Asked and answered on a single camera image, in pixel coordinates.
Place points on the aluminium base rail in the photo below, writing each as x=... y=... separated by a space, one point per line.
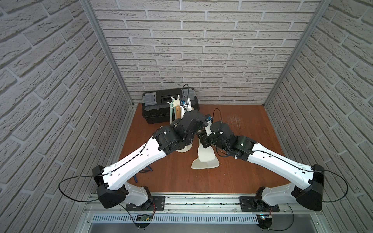
x=193 y=208

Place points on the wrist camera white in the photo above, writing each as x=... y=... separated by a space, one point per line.
x=185 y=104
x=209 y=120

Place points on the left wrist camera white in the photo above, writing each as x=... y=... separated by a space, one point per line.
x=185 y=104

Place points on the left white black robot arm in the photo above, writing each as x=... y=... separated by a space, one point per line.
x=112 y=181

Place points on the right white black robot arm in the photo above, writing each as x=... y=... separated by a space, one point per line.
x=306 y=183

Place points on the cream spoon green handle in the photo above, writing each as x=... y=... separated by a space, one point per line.
x=171 y=109

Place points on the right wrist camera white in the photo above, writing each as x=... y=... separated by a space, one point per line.
x=209 y=120

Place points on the cream spatula wooden handle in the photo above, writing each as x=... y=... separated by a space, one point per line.
x=213 y=161

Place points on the cream utensil rack stand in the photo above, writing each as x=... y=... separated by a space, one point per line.
x=177 y=103

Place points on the black plastic toolbox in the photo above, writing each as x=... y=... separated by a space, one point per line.
x=155 y=107

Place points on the cream spatula green handle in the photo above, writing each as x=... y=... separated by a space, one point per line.
x=201 y=162

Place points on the blue handled pliers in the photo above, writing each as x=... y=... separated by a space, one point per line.
x=143 y=171

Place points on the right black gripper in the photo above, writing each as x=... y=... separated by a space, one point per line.
x=203 y=141

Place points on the cream ladle wooden handle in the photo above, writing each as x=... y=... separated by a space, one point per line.
x=178 y=112

